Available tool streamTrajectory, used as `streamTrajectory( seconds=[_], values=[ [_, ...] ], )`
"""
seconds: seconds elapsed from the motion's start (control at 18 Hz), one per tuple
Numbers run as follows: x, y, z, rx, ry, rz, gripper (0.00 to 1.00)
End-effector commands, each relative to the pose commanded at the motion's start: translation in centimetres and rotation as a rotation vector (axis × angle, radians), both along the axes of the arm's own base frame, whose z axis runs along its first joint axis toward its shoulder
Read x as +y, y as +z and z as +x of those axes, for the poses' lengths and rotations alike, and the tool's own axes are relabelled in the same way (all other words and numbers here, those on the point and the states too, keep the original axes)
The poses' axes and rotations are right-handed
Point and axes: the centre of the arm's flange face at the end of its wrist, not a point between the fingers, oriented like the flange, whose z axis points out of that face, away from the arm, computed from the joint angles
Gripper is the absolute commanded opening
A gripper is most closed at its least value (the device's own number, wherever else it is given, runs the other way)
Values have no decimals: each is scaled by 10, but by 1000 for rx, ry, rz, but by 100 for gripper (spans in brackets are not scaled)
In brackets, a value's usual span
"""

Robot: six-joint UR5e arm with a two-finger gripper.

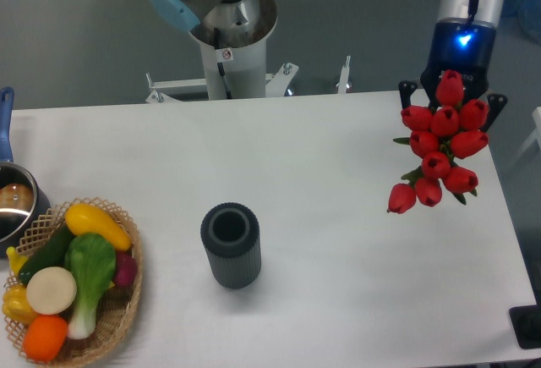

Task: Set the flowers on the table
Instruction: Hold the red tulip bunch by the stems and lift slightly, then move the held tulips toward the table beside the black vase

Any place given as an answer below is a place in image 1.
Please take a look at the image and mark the yellow banana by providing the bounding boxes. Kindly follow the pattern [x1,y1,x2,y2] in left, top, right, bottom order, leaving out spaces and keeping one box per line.
[6,246,29,276]

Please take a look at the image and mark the woven wicker basket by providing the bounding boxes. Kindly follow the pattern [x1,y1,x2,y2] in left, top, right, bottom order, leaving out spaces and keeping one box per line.
[1,198,143,367]

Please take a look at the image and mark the red radish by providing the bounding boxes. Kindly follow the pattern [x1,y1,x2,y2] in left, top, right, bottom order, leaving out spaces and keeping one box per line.
[112,251,138,288]

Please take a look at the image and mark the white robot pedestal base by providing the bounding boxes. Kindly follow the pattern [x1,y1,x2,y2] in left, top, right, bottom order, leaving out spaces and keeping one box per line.
[145,0,352,104]

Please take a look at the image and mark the blue handled saucepan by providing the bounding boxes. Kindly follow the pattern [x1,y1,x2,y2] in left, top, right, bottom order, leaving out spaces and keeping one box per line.
[1,86,50,259]

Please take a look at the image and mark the yellow bell pepper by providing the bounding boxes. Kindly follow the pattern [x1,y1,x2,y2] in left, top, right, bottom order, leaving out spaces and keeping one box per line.
[2,284,38,326]

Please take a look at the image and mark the green bok choy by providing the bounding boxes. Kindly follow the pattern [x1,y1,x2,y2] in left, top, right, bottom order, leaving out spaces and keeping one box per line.
[64,233,116,340]

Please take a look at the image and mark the black cable on pedestal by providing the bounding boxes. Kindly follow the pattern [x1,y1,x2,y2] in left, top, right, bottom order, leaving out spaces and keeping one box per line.
[213,27,232,100]

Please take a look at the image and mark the dark green cucumber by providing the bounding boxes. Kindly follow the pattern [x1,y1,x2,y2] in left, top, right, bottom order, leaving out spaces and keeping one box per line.
[18,224,75,285]

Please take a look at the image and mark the orange fruit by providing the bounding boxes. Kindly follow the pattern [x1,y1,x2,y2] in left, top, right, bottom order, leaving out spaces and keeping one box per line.
[22,315,68,363]

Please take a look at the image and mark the red tulip bouquet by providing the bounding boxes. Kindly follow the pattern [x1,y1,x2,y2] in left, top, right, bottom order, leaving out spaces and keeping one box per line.
[386,70,489,214]

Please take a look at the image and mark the dark grey ribbed vase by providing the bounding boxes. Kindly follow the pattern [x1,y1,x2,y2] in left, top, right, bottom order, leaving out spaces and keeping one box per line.
[200,202,261,289]

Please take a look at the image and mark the cream round disc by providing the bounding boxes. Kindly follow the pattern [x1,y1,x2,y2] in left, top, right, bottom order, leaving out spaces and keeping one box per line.
[26,266,77,315]

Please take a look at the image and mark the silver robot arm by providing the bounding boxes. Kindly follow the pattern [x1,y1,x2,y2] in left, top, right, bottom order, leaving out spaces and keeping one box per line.
[398,0,507,131]

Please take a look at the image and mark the black device at edge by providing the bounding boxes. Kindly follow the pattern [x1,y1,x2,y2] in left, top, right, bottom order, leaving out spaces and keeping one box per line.
[509,305,540,349]

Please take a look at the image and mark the yellow squash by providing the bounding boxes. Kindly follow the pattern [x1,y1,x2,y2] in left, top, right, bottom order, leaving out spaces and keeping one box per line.
[64,203,132,251]

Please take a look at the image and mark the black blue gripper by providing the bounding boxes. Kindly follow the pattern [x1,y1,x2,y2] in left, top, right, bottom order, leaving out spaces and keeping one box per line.
[398,22,508,132]

